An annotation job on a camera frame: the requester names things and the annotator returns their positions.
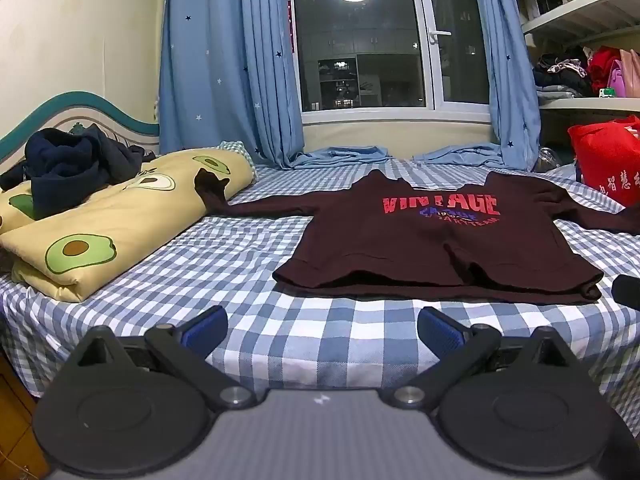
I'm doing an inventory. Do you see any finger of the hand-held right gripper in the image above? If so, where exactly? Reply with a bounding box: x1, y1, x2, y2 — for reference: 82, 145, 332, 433
612, 274, 640, 312

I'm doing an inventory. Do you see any green checked pillow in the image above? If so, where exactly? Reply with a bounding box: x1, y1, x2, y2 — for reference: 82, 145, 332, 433
220, 140, 259, 184

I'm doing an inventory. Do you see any red fabric bag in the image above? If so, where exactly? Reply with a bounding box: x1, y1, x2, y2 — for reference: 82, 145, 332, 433
567, 114, 640, 209

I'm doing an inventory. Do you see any yellow avocado print quilt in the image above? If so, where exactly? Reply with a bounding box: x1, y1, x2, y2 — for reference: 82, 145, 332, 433
0, 146, 259, 304

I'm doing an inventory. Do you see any blue star curtain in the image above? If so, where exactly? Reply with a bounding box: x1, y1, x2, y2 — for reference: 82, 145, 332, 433
412, 0, 544, 172
158, 0, 392, 172

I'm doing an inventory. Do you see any maroon printed sweatshirt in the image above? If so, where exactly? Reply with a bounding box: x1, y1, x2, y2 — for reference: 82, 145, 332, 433
194, 167, 640, 307

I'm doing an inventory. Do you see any pink bag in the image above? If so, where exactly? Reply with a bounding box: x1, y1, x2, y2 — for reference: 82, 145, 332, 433
607, 49, 640, 99

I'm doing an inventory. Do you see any teal and white headboard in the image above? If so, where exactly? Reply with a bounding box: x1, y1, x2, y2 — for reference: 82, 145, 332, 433
0, 91, 161, 172

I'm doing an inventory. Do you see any white shelf unit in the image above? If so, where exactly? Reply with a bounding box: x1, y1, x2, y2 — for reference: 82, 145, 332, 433
514, 0, 640, 112

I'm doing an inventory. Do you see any dark navy garment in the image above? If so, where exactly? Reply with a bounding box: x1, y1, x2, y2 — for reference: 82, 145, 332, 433
0, 124, 157, 221

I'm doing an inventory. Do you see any white framed window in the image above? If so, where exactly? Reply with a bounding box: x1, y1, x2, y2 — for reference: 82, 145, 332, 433
287, 0, 495, 124

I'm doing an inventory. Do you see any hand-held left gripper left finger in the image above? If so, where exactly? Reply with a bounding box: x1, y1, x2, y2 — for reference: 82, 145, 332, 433
61, 304, 258, 411

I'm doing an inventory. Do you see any pile of dark clothes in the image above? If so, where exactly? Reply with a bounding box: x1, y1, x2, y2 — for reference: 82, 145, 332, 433
532, 52, 594, 99

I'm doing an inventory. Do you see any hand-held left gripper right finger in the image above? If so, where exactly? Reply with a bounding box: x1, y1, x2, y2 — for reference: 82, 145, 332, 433
381, 306, 581, 409

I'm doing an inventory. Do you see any blue checked bed sheet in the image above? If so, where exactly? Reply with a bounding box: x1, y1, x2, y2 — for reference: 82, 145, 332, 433
0, 152, 640, 406

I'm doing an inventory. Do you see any red garment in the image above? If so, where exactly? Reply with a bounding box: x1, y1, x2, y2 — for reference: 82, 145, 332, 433
585, 46, 624, 96

